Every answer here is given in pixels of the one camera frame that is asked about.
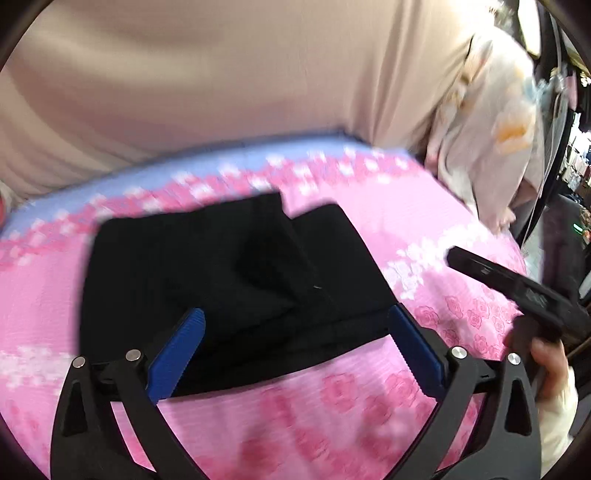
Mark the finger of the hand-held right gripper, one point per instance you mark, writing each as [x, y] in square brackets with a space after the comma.
[480, 270]

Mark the beige blanket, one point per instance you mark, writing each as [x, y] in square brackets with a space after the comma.
[207, 78]

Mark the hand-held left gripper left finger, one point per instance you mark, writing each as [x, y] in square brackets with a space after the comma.
[181, 347]

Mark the person's right hand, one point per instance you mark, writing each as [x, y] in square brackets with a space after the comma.
[551, 369]

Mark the white floral pillow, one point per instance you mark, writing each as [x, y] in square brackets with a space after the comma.
[489, 138]

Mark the pink floral bedsheet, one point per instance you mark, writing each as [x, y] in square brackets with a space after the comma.
[323, 415]

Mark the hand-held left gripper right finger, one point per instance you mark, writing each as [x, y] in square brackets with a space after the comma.
[415, 354]

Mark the black pants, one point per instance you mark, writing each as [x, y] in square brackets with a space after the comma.
[221, 277]

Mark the background shelf clutter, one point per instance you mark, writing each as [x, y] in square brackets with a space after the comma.
[577, 157]

